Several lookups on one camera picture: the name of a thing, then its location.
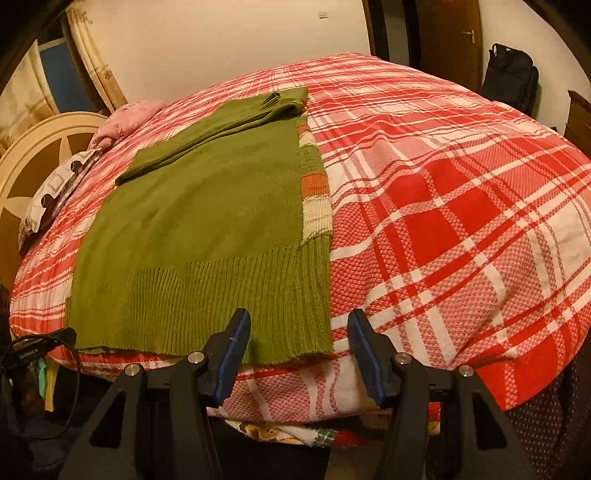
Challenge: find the green knit sweater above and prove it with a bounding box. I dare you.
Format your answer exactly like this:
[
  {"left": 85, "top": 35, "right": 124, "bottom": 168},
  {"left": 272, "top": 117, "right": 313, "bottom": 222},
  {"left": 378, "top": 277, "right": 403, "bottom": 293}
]
[{"left": 65, "top": 87, "right": 332, "bottom": 364}]

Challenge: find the white brown patterned pillow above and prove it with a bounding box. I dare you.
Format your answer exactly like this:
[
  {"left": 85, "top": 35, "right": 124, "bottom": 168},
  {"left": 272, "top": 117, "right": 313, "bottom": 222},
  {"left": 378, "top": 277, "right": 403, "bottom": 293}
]
[{"left": 18, "top": 149, "right": 102, "bottom": 248}]

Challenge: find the cream wooden headboard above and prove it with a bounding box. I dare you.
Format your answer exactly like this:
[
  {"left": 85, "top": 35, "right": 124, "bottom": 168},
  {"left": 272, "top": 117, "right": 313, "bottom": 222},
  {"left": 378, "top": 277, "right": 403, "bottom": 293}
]
[{"left": 0, "top": 112, "right": 107, "bottom": 289}]

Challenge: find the red white plaid bed sheet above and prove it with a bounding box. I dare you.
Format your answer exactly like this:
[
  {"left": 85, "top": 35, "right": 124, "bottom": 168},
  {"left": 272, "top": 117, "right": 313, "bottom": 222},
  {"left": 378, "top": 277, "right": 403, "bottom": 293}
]
[{"left": 10, "top": 53, "right": 590, "bottom": 423}]

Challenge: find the pink floral pillow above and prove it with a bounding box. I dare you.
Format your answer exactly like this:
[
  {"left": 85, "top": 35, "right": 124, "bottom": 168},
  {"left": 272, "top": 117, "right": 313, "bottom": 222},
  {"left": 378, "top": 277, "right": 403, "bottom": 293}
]
[{"left": 88, "top": 100, "right": 166, "bottom": 151}]

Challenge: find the beige curtain left panel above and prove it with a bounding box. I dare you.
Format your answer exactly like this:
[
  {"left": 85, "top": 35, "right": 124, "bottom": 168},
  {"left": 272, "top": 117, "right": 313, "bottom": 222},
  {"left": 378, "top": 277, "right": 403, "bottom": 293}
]
[{"left": 0, "top": 41, "right": 59, "bottom": 155}]

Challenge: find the beige curtain panel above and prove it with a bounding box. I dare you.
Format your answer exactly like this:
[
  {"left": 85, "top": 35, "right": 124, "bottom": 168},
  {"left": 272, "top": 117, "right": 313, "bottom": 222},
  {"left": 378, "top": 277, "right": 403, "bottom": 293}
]
[
  {"left": 66, "top": 1, "right": 127, "bottom": 113},
  {"left": 0, "top": 41, "right": 59, "bottom": 155}
]

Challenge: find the dark window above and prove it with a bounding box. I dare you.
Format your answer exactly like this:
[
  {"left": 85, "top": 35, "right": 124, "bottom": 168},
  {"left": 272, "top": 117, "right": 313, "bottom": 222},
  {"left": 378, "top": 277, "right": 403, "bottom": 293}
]
[{"left": 39, "top": 38, "right": 94, "bottom": 113}]

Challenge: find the brown wooden dresser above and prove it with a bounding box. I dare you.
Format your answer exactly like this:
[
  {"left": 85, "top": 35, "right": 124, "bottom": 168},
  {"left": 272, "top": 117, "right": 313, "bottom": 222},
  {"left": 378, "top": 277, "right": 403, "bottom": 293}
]
[{"left": 564, "top": 90, "right": 591, "bottom": 157}]

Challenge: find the beige curtain right panel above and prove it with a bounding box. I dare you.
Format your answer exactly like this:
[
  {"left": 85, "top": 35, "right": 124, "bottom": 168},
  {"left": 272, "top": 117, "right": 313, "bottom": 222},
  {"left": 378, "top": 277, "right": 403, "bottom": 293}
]
[{"left": 66, "top": 1, "right": 127, "bottom": 113}]

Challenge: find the black folded stroller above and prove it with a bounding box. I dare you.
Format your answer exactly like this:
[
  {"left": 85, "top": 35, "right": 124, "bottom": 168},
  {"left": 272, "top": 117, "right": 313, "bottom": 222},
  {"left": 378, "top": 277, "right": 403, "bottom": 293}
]
[{"left": 479, "top": 43, "right": 539, "bottom": 115}]

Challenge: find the brown wooden door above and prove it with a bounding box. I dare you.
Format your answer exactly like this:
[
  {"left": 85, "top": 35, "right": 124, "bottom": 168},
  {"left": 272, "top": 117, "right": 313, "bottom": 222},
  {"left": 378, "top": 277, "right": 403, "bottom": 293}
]
[{"left": 416, "top": 0, "right": 483, "bottom": 92}]

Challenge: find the metal door handle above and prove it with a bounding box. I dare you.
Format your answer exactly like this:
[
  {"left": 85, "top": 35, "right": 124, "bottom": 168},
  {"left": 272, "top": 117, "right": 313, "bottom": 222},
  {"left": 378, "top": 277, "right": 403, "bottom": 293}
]
[{"left": 462, "top": 29, "right": 476, "bottom": 45}]

